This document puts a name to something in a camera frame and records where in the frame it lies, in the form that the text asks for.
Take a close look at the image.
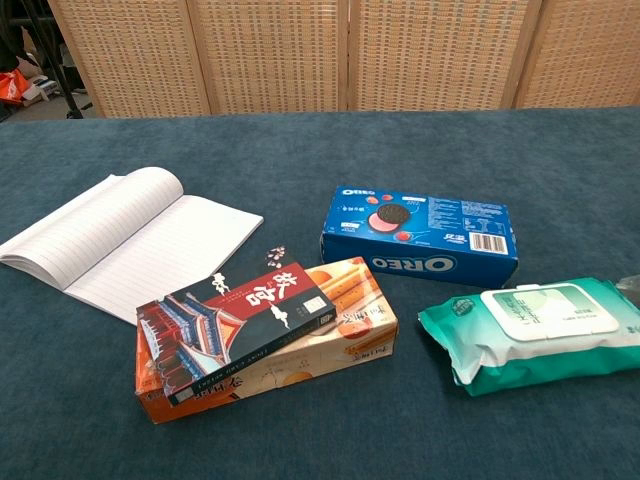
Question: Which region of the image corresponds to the white lined notebook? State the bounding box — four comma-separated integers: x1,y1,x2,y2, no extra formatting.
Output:
0,166,265,326

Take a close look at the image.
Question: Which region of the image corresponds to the blue fabric tablecloth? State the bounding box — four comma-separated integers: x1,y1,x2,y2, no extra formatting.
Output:
0,106,640,480

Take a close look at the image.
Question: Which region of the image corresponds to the orange cream biscuit box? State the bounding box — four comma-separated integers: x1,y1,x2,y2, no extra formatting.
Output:
134,256,400,425

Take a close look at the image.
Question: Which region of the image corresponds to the blue Oreo cookie box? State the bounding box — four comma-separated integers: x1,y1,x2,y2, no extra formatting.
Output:
320,185,520,290

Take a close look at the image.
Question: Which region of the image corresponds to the dark red palace print box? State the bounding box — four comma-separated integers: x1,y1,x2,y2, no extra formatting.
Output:
135,245,337,406

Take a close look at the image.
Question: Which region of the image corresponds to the woven wooden folding screen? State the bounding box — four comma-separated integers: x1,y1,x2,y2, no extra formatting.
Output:
46,0,640,119

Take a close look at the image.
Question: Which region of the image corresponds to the green wet wipes pack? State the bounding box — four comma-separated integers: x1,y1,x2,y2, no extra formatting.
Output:
417,277,640,398

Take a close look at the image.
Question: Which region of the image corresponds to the black tripod stand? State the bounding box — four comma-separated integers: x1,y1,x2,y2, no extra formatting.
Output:
19,0,94,120

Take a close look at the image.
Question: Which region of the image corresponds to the orange plastic bag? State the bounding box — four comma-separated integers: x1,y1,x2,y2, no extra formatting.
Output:
0,68,30,105

